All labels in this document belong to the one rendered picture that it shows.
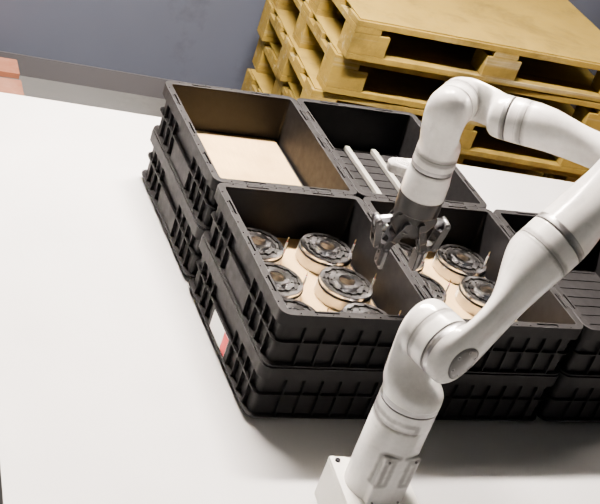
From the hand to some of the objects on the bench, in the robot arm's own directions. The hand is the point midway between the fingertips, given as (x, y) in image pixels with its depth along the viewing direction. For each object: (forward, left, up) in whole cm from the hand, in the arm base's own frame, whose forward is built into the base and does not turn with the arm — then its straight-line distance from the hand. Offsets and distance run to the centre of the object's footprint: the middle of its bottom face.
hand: (397, 260), depth 214 cm
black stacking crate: (+9, -22, -28) cm, 36 cm away
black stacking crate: (+10, +8, -28) cm, 31 cm away
